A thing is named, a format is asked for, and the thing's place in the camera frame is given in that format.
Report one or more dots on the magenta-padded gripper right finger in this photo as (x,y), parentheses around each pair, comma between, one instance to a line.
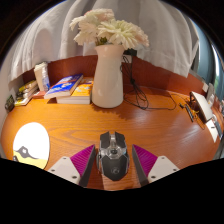
(159,168)

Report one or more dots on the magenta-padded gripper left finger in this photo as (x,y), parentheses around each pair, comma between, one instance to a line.
(68,168)

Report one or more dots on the black grey computer mouse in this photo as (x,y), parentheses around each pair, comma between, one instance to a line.
(113,163)

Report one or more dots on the white oval printed mouse pad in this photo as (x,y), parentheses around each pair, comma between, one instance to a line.
(31,140)

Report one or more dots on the white paper sheet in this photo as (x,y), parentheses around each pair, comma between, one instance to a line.
(212,130)

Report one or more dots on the orange yellow cover book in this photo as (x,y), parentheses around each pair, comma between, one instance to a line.
(81,93)

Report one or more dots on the white laptop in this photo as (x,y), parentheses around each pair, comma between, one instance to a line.
(202,105)

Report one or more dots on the red-brown book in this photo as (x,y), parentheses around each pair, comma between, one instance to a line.
(38,94)

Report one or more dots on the white yellow book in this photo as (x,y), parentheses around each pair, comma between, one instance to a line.
(23,101)

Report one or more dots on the dark green mug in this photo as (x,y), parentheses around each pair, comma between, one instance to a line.
(9,103)

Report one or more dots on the yellow black book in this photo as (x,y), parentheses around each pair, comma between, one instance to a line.
(28,85)

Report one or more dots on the white ceramic jug vase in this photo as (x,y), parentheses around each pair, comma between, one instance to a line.
(107,83)

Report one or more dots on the white cylindrical container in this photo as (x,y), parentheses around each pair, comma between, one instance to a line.
(37,75)

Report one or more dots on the dark window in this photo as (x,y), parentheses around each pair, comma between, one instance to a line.
(206,56)

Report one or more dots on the white curtain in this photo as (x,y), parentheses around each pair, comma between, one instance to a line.
(50,36)

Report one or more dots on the white pink flower bouquet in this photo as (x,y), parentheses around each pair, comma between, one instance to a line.
(116,31)

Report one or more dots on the black wall plug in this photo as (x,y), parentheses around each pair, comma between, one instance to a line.
(130,52)

